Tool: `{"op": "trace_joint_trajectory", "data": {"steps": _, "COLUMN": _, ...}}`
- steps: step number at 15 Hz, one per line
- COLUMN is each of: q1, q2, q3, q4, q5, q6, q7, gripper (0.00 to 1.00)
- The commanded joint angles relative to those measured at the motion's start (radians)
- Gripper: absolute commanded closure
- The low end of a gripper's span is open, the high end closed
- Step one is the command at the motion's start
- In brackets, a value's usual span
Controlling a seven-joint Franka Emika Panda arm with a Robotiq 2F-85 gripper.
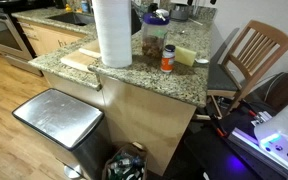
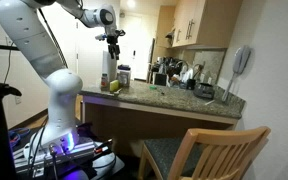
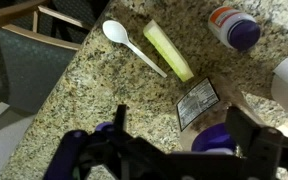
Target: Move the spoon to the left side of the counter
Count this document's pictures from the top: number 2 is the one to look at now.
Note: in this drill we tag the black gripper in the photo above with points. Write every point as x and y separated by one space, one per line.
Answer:
113 39

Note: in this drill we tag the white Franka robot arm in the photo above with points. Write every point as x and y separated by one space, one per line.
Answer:
60 100

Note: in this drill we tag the white paper towel roll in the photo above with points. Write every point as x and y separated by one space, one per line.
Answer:
109 66

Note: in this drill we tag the clear jar with black lid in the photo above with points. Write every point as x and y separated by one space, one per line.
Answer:
124 77

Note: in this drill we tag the small bottle with red cap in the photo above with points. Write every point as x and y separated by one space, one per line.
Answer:
104 81

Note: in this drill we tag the yellow sponge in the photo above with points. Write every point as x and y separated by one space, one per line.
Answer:
114 85

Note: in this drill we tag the round ceiling light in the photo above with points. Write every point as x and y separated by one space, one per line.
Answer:
131 3

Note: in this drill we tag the green round lid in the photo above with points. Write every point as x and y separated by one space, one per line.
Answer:
153 87

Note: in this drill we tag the black square box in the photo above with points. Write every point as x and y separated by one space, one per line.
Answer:
160 79

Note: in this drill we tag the chrome kitchen faucet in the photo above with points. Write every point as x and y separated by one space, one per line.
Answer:
182 63

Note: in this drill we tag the black mug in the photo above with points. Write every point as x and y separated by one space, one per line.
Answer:
191 84

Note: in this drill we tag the black toaster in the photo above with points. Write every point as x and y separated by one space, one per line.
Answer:
204 90

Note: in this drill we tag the white paper slip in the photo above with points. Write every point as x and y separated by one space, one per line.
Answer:
209 102

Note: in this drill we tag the wooden chair with grey seat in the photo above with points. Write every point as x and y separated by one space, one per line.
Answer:
170 156

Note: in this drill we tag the beige wall cabinet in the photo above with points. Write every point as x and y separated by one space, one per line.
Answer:
210 23

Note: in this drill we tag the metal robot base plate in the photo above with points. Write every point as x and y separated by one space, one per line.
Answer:
80 151

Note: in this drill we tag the white wall outlet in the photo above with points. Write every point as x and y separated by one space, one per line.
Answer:
18 100

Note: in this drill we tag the black camera boom bar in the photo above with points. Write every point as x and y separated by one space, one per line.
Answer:
4 47

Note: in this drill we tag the white wall phone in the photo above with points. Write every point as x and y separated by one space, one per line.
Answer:
240 61

